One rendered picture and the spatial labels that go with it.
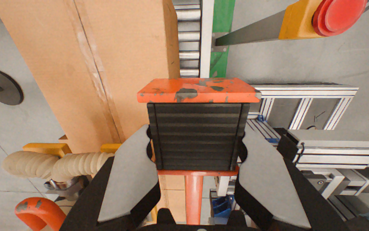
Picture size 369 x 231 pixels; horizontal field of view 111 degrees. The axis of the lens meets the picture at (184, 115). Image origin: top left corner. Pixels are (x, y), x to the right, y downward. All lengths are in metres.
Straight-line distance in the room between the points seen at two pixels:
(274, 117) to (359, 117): 1.08
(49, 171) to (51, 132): 2.08
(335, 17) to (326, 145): 0.43
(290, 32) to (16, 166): 0.60
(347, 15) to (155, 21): 0.35
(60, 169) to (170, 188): 1.18
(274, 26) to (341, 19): 0.15
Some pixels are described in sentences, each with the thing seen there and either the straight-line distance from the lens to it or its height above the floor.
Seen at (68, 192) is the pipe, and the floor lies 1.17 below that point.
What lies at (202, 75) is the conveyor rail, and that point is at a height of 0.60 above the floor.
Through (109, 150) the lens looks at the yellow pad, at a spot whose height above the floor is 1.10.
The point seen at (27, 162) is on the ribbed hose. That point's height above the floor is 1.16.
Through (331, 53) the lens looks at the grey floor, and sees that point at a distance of 1.81.
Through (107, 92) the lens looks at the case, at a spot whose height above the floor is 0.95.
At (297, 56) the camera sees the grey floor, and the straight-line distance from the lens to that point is 1.63.
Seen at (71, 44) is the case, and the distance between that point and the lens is 0.48.
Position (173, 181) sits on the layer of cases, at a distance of 1.33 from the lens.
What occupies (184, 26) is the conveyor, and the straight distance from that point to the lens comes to 0.84.
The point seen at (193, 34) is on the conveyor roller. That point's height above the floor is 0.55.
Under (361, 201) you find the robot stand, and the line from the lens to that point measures 0.94.
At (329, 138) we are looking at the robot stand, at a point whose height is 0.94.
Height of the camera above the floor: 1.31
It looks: 63 degrees down
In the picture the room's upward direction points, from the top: 175 degrees counter-clockwise
